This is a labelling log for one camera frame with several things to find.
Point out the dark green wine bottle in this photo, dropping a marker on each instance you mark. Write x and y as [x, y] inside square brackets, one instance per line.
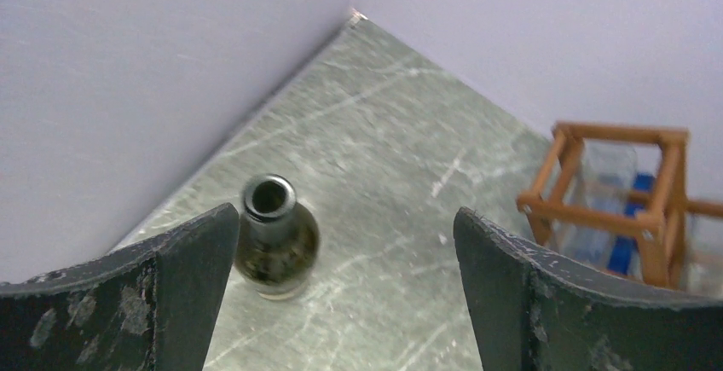
[279, 238]

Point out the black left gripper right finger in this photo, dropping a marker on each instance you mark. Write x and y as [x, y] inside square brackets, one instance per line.
[534, 309]

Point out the brown wooden wine rack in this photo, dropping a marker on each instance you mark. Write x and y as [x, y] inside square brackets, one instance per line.
[659, 228]

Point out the clear glass bottle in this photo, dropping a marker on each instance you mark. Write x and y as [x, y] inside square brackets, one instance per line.
[607, 171]

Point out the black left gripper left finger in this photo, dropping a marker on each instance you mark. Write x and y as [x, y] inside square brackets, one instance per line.
[152, 305]

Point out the clear glass jar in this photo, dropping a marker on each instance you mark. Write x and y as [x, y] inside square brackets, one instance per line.
[702, 268]

